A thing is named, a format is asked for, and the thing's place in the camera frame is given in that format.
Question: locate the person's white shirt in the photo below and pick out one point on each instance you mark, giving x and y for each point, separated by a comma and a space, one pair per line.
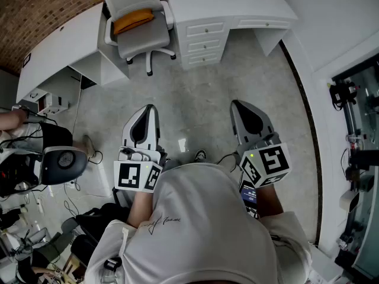
201, 223

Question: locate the wide white desk drawer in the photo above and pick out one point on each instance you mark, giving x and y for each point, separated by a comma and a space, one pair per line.
251, 23

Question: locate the white power strip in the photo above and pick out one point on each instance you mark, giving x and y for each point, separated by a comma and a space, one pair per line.
40, 204

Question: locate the long white desk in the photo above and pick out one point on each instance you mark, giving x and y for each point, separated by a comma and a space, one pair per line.
65, 49

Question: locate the black square sticker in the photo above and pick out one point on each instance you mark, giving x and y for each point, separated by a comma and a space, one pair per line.
26, 60

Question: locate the person's right forearm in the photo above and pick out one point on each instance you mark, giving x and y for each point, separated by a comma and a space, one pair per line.
271, 203

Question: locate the person's left forearm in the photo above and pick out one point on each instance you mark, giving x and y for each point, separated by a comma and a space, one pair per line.
140, 209

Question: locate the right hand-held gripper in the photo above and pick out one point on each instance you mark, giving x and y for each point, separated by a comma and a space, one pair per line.
275, 158

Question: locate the black hanging bag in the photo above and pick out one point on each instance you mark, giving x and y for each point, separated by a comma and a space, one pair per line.
342, 95

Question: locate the person's right shoe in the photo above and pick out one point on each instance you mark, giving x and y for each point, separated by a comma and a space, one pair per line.
200, 155

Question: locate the white box device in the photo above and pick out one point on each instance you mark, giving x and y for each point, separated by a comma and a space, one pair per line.
349, 201

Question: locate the dark framed glass window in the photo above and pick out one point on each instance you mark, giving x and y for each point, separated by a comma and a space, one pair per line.
367, 84

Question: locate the white desk with drawers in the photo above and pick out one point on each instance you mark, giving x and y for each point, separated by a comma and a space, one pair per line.
213, 1

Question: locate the person's grey trousers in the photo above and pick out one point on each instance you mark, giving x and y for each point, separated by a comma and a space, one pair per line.
173, 165

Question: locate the white office chair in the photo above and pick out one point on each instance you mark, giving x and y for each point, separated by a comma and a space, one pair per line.
142, 37

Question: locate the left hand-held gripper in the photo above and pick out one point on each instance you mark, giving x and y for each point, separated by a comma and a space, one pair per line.
127, 174

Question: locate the white drawer pedestal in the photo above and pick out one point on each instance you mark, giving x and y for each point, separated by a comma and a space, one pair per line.
56, 102

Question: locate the black backpack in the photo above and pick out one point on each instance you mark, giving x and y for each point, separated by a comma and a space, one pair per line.
97, 217

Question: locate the small white desk drawer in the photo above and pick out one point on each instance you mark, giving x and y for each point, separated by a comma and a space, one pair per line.
195, 60
197, 46
197, 29

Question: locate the black shirt clip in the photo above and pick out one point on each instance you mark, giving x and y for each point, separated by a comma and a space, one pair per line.
112, 264

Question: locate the black screen device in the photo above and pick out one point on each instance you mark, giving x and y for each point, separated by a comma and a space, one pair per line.
248, 195

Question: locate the orange cushion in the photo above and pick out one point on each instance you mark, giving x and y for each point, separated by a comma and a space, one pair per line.
133, 21

